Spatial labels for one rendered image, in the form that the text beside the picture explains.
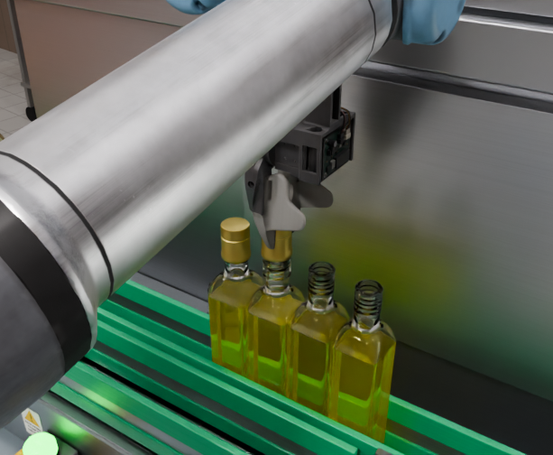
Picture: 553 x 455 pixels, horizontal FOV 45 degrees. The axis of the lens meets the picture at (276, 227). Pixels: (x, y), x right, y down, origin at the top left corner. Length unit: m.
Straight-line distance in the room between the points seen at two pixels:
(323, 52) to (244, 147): 0.08
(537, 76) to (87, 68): 0.68
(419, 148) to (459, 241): 0.12
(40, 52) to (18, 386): 0.97
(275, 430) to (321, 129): 0.38
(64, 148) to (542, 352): 0.66
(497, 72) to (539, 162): 0.10
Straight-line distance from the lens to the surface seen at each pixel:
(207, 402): 0.88
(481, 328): 0.83
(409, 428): 0.85
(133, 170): 0.26
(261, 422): 0.83
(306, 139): 0.62
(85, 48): 1.08
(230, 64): 0.31
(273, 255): 0.73
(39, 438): 0.98
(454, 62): 0.72
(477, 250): 0.78
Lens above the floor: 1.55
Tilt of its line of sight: 31 degrees down
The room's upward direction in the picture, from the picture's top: straight up
